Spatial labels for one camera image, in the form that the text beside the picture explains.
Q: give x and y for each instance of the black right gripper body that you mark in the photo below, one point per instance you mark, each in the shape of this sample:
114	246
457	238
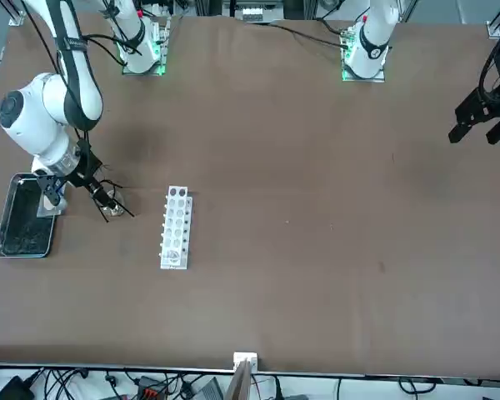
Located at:
87	164

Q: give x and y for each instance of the clear glass flask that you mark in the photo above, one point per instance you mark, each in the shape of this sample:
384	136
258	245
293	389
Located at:
116	211

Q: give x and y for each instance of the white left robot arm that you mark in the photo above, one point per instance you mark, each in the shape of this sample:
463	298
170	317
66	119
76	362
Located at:
373	41

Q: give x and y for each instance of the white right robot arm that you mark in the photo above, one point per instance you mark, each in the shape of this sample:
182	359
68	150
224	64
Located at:
37	116

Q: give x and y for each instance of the shiny steel tray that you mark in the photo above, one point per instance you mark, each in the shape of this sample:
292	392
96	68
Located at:
25	233

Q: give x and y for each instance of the white test tube rack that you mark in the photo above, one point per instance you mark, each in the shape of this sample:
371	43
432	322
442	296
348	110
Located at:
175	263

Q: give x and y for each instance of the orange and black device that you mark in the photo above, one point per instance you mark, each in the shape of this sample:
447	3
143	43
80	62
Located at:
150	386

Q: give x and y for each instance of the grey power adapter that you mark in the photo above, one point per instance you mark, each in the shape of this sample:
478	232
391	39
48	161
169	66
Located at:
208	389

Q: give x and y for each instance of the white connector block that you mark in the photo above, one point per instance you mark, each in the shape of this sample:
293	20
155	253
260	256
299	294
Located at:
252	14

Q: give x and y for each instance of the black wrist mount block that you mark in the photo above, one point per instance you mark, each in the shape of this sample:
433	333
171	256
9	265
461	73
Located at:
50	189

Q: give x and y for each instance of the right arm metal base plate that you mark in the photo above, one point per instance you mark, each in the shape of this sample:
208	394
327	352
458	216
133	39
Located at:
163	50

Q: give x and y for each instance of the aluminium profile post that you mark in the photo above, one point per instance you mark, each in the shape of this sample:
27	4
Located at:
243	362

